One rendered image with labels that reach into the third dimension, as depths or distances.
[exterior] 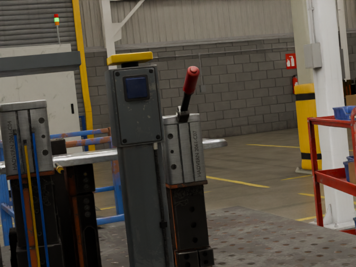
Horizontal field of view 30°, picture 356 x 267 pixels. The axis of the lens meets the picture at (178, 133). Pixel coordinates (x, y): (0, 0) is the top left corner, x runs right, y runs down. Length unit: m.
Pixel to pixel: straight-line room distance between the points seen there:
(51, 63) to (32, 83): 8.35
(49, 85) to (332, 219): 5.16
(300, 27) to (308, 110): 1.03
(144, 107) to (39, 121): 0.22
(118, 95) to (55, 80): 8.37
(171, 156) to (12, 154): 0.26
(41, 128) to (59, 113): 8.21
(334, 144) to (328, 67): 0.58
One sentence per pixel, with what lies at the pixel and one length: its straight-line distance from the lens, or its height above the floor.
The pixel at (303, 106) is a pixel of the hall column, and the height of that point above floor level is 0.83.
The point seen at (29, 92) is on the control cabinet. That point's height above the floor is 1.38.
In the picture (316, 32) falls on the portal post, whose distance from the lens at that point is 5.13.
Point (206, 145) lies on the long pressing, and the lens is 1.26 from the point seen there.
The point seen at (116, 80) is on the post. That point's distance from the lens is 0.94.
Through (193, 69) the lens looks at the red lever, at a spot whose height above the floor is 1.13.
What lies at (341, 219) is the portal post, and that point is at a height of 0.06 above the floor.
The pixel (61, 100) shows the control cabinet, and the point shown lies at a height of 1.23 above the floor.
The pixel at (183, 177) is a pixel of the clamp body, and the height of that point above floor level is 0.95.
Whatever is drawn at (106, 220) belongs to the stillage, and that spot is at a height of 0.55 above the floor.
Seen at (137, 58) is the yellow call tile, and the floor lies 1.15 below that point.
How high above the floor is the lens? 1.09
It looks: 3 degrees down
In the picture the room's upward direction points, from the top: 6 degrees counter-clockwise
